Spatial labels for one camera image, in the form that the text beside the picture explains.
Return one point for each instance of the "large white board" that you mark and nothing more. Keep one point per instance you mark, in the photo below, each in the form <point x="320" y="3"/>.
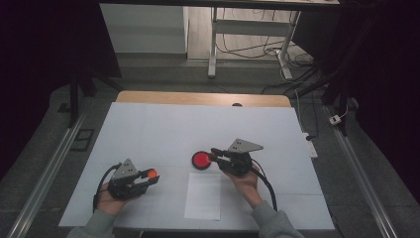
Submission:
<point x="165" y="132"/>

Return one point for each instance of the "round red ink pad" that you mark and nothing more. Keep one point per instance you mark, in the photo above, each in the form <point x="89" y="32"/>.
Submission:
<point x="200" y="160"/>

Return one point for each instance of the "person's right hand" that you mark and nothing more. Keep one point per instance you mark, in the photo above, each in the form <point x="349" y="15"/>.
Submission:
<point x="246" y="188"/>

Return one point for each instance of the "person's left hand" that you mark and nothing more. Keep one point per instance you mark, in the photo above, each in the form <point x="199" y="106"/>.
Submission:
<point x="107" y="205"/>

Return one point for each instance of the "small white adapter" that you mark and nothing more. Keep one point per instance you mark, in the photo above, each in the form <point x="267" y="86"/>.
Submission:
<point x="335" y="120"/>

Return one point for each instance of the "white cabinet panel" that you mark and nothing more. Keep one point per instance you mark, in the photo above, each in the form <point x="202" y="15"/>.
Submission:
<point x="145" y="29"/>

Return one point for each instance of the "white paper sheet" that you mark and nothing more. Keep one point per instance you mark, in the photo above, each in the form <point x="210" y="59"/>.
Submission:
<point x="203" y="198"/>

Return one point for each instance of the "desk with white frame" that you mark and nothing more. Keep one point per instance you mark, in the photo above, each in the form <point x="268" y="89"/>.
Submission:
<point x="251" y="28"/>

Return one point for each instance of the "aluminium floor rail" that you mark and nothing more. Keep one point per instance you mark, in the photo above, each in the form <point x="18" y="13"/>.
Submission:
<point x="46" y="178"/>
<point x="362" y="180"/>

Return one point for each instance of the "dark curtain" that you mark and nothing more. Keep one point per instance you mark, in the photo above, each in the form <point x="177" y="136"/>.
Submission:
<point x="389" y="66"/>
<point x="39" y="49"/>

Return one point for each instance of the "dark round table grommet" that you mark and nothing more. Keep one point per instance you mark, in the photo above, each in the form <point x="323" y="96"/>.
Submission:
<point x="237" y="104"/>

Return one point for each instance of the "black floor socket frame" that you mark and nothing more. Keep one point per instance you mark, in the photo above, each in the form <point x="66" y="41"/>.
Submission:
<point x="82" y="140"/>

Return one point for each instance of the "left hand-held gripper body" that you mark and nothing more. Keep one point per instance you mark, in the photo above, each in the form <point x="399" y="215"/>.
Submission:
<point x="124" y="188"/>

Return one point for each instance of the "small red ball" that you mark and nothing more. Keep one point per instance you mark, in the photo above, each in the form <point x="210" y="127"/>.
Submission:
<point x="152" y="173"/>

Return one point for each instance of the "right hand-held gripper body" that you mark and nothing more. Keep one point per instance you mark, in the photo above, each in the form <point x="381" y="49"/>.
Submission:
<point x="237" y="163"/>

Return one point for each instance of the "black metal stand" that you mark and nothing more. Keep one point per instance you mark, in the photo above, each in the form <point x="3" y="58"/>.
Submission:
<point x="343" y="99"/>
<point x="74" y="105"/>

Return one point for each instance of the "white power strip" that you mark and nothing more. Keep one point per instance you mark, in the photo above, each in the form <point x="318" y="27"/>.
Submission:
<point x="311" y="148"/>

